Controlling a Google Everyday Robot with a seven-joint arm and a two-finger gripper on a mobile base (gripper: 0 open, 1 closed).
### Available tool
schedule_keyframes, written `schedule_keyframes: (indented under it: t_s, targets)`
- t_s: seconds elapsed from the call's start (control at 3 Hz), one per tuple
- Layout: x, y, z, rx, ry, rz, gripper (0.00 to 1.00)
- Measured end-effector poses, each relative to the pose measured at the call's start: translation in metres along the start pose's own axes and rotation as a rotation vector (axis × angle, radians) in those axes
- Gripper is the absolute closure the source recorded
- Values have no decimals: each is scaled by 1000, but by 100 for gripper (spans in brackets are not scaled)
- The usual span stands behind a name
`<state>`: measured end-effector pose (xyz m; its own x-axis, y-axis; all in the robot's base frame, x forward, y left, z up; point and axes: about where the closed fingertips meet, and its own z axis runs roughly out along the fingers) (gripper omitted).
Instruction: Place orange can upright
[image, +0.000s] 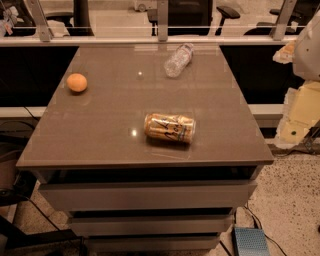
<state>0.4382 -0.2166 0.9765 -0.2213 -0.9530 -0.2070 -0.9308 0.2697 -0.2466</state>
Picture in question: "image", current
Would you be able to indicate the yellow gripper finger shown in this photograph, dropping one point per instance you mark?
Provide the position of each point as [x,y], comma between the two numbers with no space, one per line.
[285,54]
[301,112]

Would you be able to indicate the orange soda can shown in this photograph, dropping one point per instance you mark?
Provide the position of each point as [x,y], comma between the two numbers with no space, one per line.
[176,128]

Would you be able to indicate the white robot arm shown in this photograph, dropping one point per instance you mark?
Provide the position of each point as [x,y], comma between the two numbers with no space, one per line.
[306,59]

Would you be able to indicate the clear plastic water bottle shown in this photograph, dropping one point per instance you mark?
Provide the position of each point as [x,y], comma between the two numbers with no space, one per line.
[177,62]

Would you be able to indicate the black office chair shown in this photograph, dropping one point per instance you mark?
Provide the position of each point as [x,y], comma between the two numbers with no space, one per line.
[191,17]

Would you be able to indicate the blue perforated box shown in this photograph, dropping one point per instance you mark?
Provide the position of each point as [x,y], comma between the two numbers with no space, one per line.
[249,242]

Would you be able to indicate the grey drawer cabinet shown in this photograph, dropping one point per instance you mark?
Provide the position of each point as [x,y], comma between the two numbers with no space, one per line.
[125,191]

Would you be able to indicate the orange fruit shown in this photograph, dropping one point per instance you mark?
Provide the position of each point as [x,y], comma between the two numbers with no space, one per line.
[76,82]

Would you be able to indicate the metal railing post right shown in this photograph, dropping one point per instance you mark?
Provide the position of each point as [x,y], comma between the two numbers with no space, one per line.
[278,31]

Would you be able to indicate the metal railing post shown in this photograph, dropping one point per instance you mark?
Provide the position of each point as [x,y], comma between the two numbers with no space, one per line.
[162,12]
[278,31]
[43,30]

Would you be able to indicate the metal railing post middle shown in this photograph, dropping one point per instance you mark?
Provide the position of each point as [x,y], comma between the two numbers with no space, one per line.
[162,12]

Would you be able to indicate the metal railing post left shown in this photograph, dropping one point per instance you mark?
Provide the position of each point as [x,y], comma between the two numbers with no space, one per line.
[43,30]

